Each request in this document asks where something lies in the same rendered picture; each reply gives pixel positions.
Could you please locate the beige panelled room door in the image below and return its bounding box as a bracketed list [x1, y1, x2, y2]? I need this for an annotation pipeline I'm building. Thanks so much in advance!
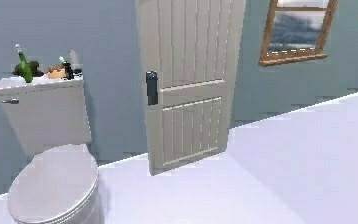
[135, 0, 247, 176]

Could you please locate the grey white roll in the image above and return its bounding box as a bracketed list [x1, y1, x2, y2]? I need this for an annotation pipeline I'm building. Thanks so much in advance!
[68, 49, 83, 75]

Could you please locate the black spray bottle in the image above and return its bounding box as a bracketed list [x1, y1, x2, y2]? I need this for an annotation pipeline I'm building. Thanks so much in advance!
[58, 56, 75, 81]

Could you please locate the orange tan box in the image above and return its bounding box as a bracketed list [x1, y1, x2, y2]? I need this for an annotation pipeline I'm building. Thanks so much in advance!
[47, 65, 67, 80]

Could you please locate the white toilet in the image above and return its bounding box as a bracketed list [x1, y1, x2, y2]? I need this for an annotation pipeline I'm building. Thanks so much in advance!
[0, 73, 105, 224]

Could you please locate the wooden framed window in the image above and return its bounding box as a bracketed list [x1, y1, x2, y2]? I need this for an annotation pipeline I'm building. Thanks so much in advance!
[258, 0, 339, 67]

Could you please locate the dark brown lump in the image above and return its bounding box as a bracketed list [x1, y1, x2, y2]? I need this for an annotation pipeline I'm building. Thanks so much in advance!
[12, 60, 45, 78]

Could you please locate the green bottle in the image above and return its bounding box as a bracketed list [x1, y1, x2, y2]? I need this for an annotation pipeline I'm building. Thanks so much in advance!
[14, 43, 34, 84]

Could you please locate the black door handle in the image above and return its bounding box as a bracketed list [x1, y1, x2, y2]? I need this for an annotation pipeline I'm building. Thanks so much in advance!
[145, 70, 159, 107]

